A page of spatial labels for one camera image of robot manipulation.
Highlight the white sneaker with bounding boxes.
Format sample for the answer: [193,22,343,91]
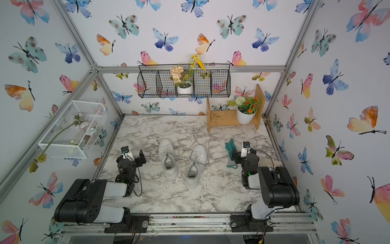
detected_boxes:
[184,145,208,189]
[158,139,178,180]

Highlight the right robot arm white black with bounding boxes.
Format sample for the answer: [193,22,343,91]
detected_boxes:
[231,148,300,221]

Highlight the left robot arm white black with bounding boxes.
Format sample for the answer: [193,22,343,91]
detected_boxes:
[54,146,146,224]

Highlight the beige work glove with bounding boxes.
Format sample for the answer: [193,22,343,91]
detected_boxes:
[258,158,281,168]

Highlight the wooden shelf stand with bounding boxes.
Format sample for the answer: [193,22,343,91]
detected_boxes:
[206,84,266,132]

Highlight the white pot orange flowers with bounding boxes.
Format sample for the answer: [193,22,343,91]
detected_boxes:
[227,97,261,125]

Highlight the pink artificial flower stem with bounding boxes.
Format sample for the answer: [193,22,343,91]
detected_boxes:
[28,112,90,173]

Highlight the white pot peach flowers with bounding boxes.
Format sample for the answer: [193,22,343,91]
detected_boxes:
[170,53,206,95]

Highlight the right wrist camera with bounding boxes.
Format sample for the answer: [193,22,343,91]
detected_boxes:
[241,141,251,158]

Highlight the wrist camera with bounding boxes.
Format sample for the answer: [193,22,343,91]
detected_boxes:
[121,146,134,161]
[241,141,251,158]

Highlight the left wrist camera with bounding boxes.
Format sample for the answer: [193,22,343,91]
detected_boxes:
[121,146,134,161]

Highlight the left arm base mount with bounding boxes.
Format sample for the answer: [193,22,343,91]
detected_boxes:
[104,215,150,234]

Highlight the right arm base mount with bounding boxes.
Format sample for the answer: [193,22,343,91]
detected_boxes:
[230,214,274,232]

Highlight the white wire mesh basket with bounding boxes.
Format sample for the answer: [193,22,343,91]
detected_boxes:
[38,100,108,159]

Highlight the black wire wall basket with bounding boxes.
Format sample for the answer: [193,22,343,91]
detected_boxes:
[137,63,231,98]

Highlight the aluminium front rail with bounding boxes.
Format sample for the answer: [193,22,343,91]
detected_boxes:
[59,212,320,244]

